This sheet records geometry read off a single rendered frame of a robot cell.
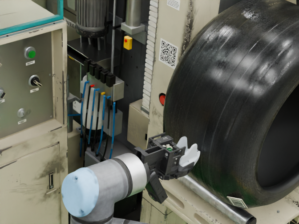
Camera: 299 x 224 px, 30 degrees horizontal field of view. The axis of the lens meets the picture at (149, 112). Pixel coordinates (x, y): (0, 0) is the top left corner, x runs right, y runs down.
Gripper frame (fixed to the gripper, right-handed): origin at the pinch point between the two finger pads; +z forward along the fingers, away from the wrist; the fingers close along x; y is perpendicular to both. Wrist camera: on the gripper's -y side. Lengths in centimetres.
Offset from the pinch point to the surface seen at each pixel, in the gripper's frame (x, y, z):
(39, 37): 63, 7, -5
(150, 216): 33, -55, 27
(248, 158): -11.1, 3.9, 5.7
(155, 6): 41, 22, 19
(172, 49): 31.0, 12.4, 19.2
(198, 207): 5.2, -26.1, 14.5
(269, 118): -11.5, 14.2, 9.4
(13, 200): 57, -48, -14
